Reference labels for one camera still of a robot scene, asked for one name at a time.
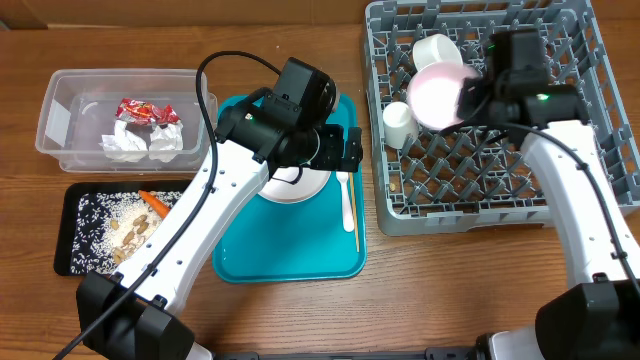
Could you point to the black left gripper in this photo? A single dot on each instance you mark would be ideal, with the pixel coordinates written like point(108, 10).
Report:
point(335, 158)

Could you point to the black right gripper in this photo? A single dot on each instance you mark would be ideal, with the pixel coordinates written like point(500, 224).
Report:
point(470, 103)

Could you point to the pink plate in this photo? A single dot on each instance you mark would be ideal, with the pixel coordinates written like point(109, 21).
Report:
point(294, 185)

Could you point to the white plastic fork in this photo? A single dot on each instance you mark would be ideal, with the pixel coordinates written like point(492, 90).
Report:
point(347, 214)

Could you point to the small pink bowl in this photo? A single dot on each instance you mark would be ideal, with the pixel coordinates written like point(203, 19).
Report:
point(433, 92)

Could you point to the white bowl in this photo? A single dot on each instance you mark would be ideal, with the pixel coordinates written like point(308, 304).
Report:
point(434, 49)

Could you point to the white plastic cup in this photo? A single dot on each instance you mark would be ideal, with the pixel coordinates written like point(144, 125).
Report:
point(399, 125)

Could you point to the orange carrot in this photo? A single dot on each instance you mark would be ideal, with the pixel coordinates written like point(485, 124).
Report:
point(157, 205)

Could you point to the red snack wrapper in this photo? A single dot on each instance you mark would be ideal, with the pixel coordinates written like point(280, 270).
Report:
point(143, 113)

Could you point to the rice and peanut leftovers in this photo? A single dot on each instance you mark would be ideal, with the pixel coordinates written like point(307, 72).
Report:
point(109, 228)

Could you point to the white tissue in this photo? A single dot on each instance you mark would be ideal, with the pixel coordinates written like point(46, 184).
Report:
point(166, 141)
point(123, 145)

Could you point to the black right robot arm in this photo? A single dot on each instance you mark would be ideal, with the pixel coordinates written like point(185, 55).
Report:
point(598, 316)

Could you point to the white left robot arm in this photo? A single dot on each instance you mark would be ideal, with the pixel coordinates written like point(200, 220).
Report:
point(133, 313)

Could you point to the grey dishwasher rack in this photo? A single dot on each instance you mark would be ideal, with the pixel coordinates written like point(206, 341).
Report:
point(472, 178)

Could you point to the wooden chopstick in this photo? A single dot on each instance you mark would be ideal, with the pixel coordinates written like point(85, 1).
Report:
point(354, 211)

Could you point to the teal plastic tray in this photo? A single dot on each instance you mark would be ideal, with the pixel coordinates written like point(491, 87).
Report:
point(272, 242)

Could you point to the clear plastic bin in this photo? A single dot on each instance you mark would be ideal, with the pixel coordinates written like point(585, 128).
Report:
point(79, 108)

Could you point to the black plastic tray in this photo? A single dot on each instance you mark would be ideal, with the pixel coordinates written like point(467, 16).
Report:
point(62, 240)

